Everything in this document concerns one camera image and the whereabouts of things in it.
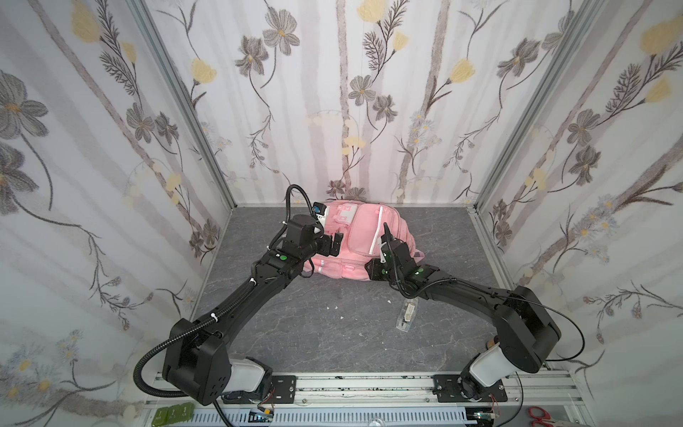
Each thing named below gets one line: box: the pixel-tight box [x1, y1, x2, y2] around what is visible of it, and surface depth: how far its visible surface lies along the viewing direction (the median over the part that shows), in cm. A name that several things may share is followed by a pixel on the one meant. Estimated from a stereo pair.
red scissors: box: [528, 406, 555, 427], surface depth 71 cm
